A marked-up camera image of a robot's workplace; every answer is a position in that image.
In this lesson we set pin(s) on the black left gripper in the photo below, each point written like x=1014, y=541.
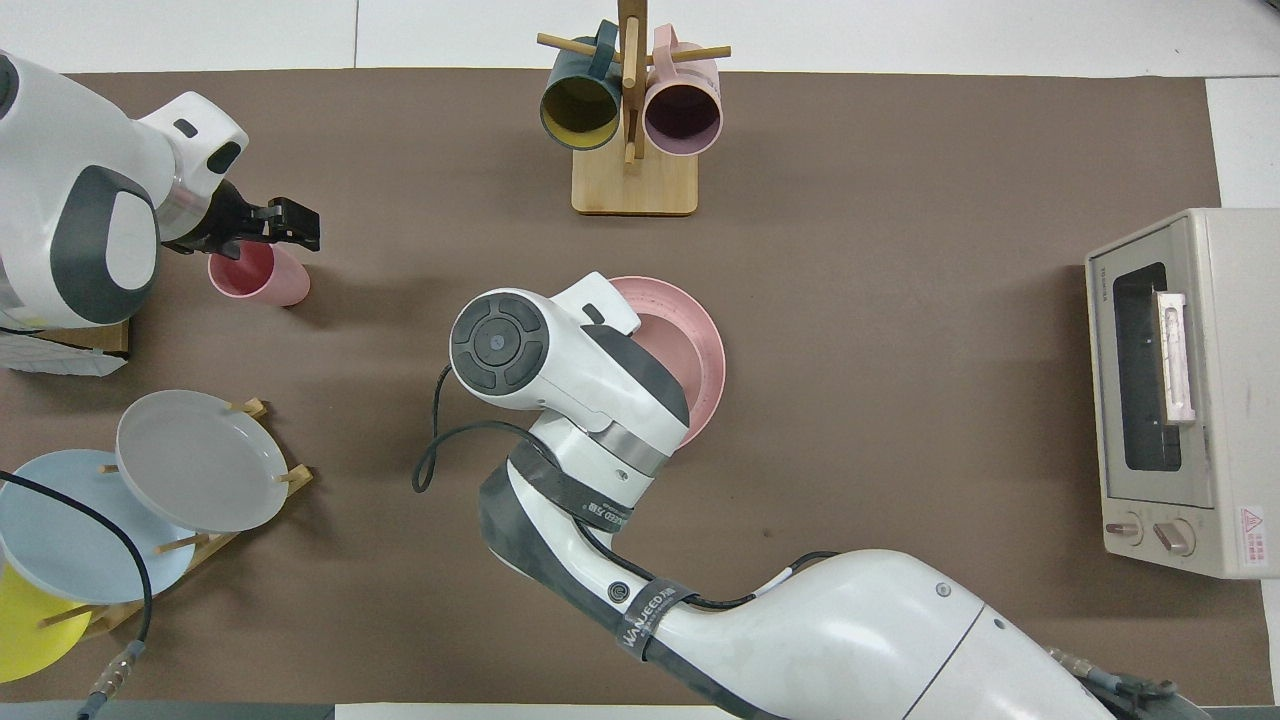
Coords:
x=228, y=222

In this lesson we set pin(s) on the pink bowl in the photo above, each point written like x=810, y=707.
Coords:
x=672, y=355

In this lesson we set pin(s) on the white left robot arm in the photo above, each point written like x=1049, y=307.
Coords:
x=70, y=200

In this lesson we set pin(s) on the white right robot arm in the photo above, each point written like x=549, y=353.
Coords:
x=850, y=630

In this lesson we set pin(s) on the dark wooden board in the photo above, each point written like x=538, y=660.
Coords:
x=100, y=338

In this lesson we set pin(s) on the wooden plate rack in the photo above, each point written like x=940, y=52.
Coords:
x=297, y=480

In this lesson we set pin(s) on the gray plate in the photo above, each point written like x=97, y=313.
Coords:
x=200, y=460

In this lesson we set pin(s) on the checkered white cloth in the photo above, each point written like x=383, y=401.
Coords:
x=60, y=358

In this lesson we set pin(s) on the dark teal mug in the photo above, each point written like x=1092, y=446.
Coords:
x=580, y=110

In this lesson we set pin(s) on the wooden mug tree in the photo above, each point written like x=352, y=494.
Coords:
x=635, y=185

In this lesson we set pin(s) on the light blue plate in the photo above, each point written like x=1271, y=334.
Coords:
x=70, y=530

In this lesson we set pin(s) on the pale pink mug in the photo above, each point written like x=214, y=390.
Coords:
x=683, y=115

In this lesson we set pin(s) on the pink plate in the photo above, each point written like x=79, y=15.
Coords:
x=712, y=360

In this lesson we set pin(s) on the yellow plate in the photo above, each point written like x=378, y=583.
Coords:
x=30, y=630

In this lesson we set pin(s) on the brown table mat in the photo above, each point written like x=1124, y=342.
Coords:
x=900, y=150

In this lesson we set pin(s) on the white toaster oven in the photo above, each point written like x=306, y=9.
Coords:
x=1220, y=400

